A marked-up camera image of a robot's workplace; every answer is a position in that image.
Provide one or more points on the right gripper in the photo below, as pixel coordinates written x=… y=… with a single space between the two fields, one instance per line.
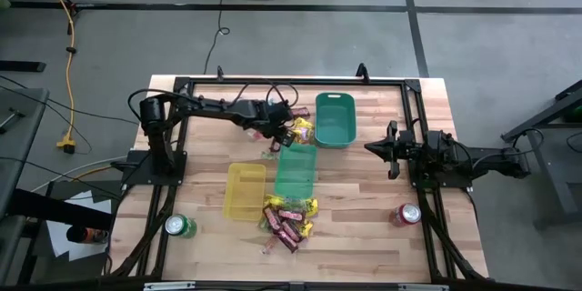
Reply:
x=409 y=153

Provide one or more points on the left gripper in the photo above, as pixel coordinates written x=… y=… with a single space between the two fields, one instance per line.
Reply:
x=268 y=118

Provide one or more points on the yellow Sour Patch bag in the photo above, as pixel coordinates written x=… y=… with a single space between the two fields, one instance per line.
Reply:
x=307 y=228
x=304 y=123
x=312 y=207
x=304 y=137
x=275 y=201

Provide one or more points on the translucent green plastic bin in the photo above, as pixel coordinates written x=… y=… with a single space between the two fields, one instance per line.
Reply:
x=295 y=173

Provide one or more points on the orange clear-wrapped candy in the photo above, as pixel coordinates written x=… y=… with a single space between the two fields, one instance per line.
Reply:
x=269 y=245

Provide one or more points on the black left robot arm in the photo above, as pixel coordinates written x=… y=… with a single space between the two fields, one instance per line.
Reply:
x=154 y=113

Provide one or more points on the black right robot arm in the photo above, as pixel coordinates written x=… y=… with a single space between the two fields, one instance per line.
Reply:
x=482 y=159

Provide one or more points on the opaque teal plastic bin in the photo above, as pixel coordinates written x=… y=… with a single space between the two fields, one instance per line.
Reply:
x=335 y=120

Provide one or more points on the red soda can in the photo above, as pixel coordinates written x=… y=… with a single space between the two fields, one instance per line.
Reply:
x=406 y=214

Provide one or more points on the black table clamp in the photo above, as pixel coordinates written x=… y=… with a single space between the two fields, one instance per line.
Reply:
x=362 y=73
x=220 y=73

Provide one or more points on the translucent yellow plastic bin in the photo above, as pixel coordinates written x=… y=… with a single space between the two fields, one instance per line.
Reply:
x=244 y=191

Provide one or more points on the green soda can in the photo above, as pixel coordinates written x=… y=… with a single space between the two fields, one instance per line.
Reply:
x=179 y=226

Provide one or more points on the black steel stand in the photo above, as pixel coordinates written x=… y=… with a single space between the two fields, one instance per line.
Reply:
x=545 y=116

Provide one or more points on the white paper sheet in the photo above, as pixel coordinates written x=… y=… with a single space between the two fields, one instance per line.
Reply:
x=91 y=202

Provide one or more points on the yellow power outlet block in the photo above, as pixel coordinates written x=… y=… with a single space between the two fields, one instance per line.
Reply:
x=66 y=144

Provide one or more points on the black orange bottle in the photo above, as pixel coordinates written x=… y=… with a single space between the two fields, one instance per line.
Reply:
x=86 y=235

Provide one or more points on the black beam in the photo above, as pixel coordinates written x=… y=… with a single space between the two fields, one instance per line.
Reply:
x=59 y=211

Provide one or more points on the gray side table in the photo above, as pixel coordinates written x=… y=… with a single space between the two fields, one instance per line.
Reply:
x=23 y=154

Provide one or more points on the black flat bar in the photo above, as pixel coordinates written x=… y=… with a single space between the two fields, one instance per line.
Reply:
x=20 y=66

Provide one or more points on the metal hand tool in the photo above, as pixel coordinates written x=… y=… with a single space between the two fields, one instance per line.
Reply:
x=11 y=116

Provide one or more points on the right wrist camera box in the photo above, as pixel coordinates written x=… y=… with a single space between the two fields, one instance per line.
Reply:
x=407 y=136

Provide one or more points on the black aluminium table frame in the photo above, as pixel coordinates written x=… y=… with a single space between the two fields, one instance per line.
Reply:
x=295 y=82

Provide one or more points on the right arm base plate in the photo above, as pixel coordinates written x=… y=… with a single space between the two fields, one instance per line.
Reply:
x=436 y=182

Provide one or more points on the silver metal bracket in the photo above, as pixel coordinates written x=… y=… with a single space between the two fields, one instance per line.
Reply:
x=423 y=287
x=169 y=286

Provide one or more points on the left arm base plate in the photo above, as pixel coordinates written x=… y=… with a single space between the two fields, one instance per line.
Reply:
x=136 y=168

